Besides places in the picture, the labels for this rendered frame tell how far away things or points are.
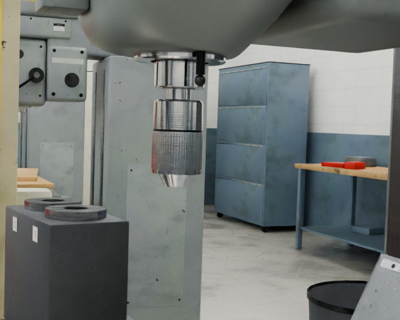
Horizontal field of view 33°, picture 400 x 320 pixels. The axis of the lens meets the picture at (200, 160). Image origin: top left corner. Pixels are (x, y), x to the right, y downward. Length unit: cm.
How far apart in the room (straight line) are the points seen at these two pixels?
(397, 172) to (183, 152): 40
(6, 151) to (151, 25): 180
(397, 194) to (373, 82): 642
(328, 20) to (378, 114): 663
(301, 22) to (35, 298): 57
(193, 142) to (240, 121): 783
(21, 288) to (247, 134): 728
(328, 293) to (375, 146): 453
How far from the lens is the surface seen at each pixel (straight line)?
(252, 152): 812
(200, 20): 56
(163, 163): 61
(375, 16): 60
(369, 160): 689
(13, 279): 111
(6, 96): 232
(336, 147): 780
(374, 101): 729
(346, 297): 286
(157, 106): 61
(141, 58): 61
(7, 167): 233
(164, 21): 55
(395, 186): 94
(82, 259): 96
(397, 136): 93
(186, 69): 61
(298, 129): 805
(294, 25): 66
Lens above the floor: 125
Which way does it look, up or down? 3 degrees down
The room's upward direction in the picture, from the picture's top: 2 degrees clockwise
